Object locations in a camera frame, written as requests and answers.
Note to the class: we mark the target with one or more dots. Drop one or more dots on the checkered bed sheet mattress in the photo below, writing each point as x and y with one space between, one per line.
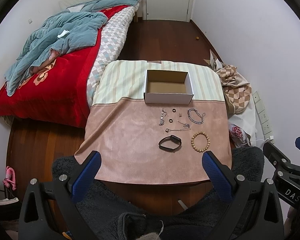
113 37

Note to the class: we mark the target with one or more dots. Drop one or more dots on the dark fluffy seat cover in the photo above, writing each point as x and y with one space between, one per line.
131 211

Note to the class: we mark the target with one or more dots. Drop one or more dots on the white cardboard box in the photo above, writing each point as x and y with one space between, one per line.
167 87

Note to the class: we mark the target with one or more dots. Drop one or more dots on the white power strip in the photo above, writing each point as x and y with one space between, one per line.
263 118

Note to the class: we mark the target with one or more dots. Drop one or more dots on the white red plastic bag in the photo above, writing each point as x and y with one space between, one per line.
238 136

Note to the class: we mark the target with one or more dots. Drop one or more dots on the black smart band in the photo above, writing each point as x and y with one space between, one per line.
171 143

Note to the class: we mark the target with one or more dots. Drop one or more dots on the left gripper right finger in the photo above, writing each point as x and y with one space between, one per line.
219 175

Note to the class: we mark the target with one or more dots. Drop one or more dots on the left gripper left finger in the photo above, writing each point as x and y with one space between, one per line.
83 176

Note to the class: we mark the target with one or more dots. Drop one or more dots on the brown checkered cloth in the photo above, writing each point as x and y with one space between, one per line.
236 89

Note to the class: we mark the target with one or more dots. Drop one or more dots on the pink striped table cloth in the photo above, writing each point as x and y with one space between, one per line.
126 131

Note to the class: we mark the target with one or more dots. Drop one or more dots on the blue-grey quilt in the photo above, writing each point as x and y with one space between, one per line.
60 34

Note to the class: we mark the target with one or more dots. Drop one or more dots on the red blanket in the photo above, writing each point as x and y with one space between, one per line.
56 91

